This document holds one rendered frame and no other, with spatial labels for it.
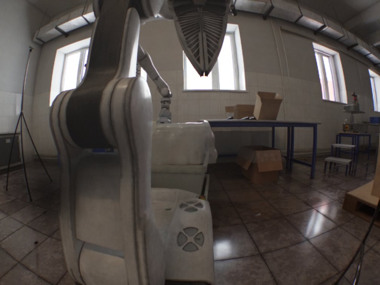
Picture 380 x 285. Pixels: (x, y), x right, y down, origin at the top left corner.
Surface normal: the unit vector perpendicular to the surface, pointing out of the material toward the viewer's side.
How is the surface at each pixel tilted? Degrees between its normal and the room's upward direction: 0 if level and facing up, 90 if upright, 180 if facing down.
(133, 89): 80
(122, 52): 89
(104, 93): 73
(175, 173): 96
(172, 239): 38
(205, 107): 90
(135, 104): 88
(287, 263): 0
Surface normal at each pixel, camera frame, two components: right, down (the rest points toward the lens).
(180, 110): 0.01, 0.08
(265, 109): 0.02, 0.64
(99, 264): -0.05, -0.64
